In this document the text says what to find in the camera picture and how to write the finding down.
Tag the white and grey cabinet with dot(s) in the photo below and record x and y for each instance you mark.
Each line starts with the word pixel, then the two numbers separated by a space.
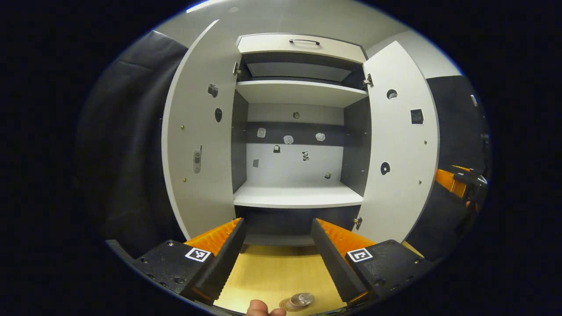
pixel 298 195

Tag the metal door hinge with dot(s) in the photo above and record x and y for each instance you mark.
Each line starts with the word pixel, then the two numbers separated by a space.
pixel 236 69
pixel 368 80
pixel 358 223

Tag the black backdrop cloth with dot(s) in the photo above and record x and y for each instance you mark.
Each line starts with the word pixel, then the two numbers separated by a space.
pixel 127 145
pixel 456 131

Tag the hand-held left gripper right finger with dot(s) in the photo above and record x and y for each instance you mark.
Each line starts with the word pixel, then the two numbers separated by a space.
pixel 338 267

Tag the clear bottle with pink label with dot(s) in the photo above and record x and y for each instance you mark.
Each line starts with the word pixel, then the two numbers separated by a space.
pixel 303 299

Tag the white cabinet door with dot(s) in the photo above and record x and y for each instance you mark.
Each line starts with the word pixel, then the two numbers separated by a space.
pixel 401 145
pixel 197 131

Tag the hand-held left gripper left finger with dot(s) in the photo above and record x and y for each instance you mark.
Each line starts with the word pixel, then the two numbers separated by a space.
pixel 219 267

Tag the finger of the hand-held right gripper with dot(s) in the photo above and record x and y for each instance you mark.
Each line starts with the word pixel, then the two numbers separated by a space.
pixel 461 168
pixel 448 182

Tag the white cabinet drawer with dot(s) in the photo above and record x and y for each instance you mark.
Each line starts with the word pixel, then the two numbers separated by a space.
pixel 272 46

